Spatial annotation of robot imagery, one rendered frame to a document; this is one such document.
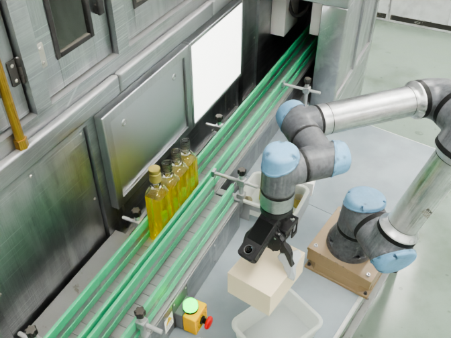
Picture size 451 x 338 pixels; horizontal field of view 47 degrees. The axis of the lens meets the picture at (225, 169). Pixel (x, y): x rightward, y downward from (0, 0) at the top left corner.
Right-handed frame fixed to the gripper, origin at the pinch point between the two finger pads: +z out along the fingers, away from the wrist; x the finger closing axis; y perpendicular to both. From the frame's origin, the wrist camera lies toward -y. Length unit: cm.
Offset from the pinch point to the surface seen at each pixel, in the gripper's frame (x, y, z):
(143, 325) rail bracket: 20.7, -23.5, 13.6
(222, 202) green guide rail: 31.2, 24.9, 14.6
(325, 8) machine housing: 47, 119, -14
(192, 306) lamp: 19.5, -5.8, 25.1
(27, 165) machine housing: 50, -24, -25
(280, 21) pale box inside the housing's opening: 72, 127, 1
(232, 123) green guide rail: 55, 64, 16
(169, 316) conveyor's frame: 23.4, -11.5, 26.1
